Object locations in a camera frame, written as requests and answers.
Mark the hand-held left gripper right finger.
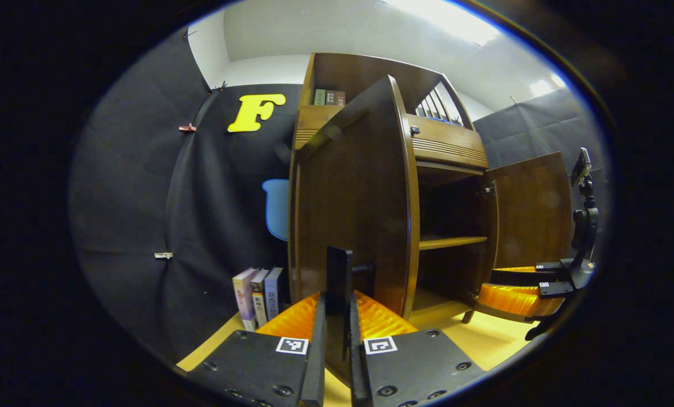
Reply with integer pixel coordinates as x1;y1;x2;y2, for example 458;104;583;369
345;290;487;407

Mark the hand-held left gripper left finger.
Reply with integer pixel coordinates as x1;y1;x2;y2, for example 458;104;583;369
176;291;327;407

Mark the wooden shoe cabinet door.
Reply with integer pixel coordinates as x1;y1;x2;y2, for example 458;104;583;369
288;75;421;388
473;151;573;324

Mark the wooden double-door shoe cabinet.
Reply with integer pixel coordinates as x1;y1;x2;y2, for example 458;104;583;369
292;53;491;326

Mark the wooden cabinet drawer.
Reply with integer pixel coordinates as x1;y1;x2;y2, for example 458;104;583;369
293;105;489;170

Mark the lilac blue book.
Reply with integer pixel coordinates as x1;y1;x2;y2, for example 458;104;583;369
264;267;285;321

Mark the pale pink book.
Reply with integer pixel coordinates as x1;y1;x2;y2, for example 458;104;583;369
232;268;258;332

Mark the grey backdrop cloth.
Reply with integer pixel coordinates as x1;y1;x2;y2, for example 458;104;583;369
473;88;612;249

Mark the small ceiling light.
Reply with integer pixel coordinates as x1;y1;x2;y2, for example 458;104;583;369
529;73;569;97

